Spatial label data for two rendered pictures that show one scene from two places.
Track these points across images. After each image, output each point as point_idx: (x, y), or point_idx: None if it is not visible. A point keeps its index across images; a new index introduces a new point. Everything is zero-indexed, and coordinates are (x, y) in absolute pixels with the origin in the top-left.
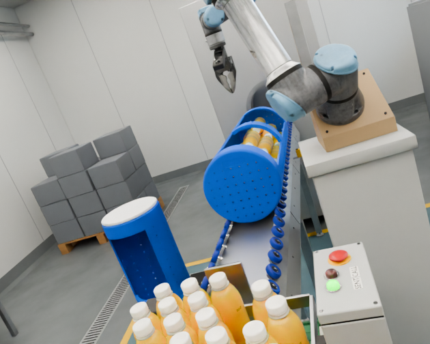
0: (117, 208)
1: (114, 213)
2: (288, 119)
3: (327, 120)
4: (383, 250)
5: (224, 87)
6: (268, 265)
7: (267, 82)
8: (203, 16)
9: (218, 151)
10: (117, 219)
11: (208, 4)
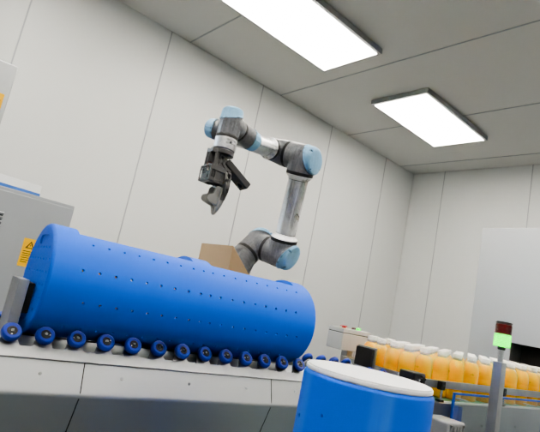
0: (384, 383)
1: (399, 383)
2: (291, 267)
3: (249, 274)
4: None
5: (221, 205)
6: (336, 357)
7: (297, 240)
8: (257, 135)
9: (282, 283)
10: (400, 378)
11: (313, 174)
